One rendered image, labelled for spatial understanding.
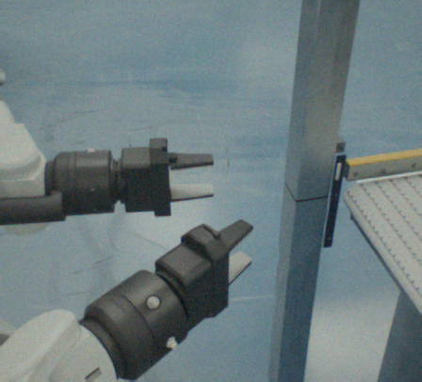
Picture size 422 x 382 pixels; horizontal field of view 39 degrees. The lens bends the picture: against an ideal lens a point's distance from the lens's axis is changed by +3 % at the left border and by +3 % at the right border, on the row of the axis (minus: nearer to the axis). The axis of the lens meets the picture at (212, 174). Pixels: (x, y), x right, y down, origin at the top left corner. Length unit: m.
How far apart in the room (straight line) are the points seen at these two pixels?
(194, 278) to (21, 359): 0.19
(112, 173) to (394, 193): 0.45
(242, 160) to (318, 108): 1.62
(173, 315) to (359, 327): 1.34
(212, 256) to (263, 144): 2.00
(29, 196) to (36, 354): 0.31
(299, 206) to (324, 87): 0.22
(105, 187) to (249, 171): 1.70
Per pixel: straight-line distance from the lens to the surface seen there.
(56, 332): 0.57
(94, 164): 0.79
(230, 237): 0.68
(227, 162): 2.50
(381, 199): 0.97
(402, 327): 1.22
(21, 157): 0.80
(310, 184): 0.99
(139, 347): 0.60
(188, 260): 0.64
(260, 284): 1.98
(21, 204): 0.79
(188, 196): 0.83
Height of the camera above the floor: 1.45
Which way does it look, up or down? 37 degrees down
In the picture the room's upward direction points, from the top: straight up
